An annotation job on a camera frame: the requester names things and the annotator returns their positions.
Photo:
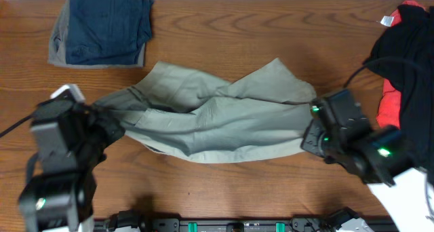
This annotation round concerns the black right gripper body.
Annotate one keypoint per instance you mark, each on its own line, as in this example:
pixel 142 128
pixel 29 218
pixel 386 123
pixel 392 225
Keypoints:
pixel 312 137

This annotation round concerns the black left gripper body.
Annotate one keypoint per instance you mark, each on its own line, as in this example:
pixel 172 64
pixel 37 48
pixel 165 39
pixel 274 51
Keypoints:
pixel 96 124

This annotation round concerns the khaki shorts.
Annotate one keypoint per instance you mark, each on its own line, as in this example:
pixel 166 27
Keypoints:
pixel 199 117

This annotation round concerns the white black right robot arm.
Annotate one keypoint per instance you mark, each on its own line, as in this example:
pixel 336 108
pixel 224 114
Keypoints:
pixel 381 159

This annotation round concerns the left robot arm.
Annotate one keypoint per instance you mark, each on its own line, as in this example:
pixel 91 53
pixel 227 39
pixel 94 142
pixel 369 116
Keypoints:
pixel 71 138

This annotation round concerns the red garment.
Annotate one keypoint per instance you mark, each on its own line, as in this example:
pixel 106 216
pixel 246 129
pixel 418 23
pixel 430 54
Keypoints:
pixel 389 106

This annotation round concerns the folded grey garment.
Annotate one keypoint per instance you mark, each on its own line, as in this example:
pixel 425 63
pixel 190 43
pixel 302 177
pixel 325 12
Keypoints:
pixel 57 46

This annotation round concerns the folded dark blue garment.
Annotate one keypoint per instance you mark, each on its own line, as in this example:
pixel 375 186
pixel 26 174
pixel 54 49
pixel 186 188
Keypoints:
pixel 110 32

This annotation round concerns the black garment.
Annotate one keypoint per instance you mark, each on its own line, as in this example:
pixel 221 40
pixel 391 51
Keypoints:
pixel 411 39

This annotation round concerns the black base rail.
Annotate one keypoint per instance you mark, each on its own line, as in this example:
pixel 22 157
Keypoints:
pixel 342 220

